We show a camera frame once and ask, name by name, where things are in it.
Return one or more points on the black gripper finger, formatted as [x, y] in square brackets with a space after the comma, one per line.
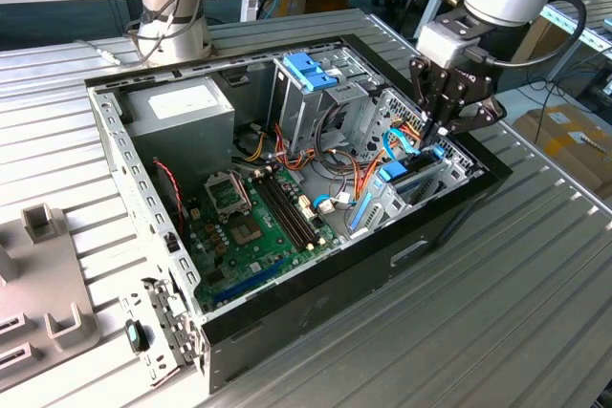
[483, 114]
[428, 85]

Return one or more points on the hard disk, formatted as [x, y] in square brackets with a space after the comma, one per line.
[394, 171]

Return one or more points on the metal disk bay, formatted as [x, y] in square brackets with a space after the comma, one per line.
[392, 205]

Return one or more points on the cardboard box yellow tape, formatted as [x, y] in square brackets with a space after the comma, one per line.
[564, 150]

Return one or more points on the blue plastic bay latch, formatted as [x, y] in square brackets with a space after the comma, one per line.
[306, 73]

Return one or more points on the grey metal drive cage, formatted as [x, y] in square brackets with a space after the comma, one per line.
[296, 116]

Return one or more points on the black RAM slot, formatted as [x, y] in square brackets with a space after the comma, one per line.
[295, 212]
[283, 214]

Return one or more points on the open black PC case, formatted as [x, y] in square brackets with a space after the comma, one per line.
[334, 298]

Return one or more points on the grey power supply unit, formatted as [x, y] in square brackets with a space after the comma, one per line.
[184, 131]

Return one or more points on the green motherboard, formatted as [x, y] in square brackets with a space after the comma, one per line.
[229, 260]

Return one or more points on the blue expansion slot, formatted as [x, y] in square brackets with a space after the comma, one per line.
[246, 284]

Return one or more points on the black case fan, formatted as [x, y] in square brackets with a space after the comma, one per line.
[167, 188]

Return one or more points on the grey parts rack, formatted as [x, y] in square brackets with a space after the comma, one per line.
[43, 274]

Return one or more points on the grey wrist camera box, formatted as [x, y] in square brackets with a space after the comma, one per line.
[437, 45]

